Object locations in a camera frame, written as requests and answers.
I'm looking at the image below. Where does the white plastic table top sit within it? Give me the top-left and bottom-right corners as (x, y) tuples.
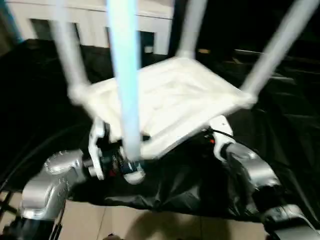
(68, 56), (258, 185)

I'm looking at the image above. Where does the black table mat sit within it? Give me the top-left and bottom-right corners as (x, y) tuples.
(0, 37), (320, 223)

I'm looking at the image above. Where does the black long bar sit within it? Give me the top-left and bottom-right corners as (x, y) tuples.
(234, 48), (320, 61)

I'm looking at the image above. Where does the white glass-door cabinet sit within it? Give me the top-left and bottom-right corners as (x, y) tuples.
(14, 0), (174, 55)

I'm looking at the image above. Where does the grey curtain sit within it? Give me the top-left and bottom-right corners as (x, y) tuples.
(0, 0), (25, 45)

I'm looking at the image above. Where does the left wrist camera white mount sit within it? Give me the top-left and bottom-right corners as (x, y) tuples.
(87, 116), (111, 181)

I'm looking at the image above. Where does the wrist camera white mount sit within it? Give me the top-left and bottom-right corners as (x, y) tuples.
(87, 116), (111, 181)
(208, 115), (236, 161)

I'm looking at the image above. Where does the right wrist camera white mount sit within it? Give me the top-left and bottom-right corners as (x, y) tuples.
(208, 115), (236, 161)

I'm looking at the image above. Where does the black folding table frame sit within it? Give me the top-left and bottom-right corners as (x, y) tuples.
(0, 189), (22, 220)

